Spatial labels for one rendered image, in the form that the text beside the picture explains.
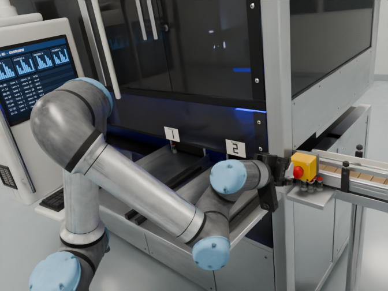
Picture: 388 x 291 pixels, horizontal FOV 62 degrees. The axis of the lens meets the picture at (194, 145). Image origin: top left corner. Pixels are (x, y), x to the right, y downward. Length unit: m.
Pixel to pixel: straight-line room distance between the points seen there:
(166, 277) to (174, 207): 1.56
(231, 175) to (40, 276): 0.50
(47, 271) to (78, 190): 0.20
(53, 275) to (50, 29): 1.12
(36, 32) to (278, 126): 1.10
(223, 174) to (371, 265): 1.63
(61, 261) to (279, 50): 0.80
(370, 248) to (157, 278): 1.33
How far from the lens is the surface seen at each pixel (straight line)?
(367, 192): 1.19
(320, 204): 1.14
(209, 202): 0.76
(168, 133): 1.44
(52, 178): 1.68
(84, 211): 0.86
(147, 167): 1.48
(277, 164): 0.89
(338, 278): 2.14
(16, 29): 1.58
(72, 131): 0.61
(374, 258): 2.29
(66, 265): 0.87
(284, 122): 1.07
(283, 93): 1.04
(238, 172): 0.72
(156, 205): 0.63
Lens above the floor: 1.54
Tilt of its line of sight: 24 degrees down
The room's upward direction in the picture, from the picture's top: 9 degrees counter-clockwise
